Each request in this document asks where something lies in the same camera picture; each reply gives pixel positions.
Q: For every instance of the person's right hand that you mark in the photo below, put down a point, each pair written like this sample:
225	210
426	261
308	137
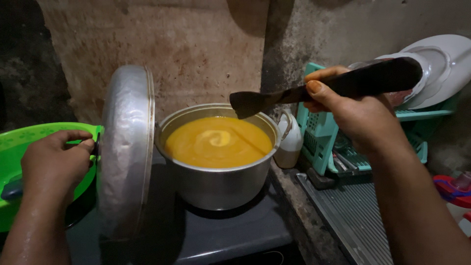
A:
358	117

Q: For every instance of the person's left hand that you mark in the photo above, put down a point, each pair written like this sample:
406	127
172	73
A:
49	165

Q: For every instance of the dark wooden spatula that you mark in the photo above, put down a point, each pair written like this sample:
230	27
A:
353	86

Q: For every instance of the aluminium pot lid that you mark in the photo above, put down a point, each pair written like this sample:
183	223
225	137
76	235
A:
125	154

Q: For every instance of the green plastic basin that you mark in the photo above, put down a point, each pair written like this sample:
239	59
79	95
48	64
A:
22	154

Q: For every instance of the teal plastic dish rack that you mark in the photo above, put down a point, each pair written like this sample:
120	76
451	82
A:
331	140

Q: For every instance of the plastic oil jug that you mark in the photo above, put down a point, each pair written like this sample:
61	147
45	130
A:
290	141

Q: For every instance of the white plate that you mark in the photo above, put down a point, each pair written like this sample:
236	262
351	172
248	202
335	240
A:
441	70

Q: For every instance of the metal sink drainboard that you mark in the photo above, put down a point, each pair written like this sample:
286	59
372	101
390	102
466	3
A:
353	221

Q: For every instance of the red plastic container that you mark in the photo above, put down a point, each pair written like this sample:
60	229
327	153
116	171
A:
454	187

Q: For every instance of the yellow soup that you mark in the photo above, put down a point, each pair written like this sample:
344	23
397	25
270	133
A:
219	141

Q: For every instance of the aluminium cooking pot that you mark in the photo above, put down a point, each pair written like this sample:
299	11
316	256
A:
217	176

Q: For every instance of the grey stove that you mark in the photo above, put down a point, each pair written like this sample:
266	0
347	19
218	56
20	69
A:
206	235

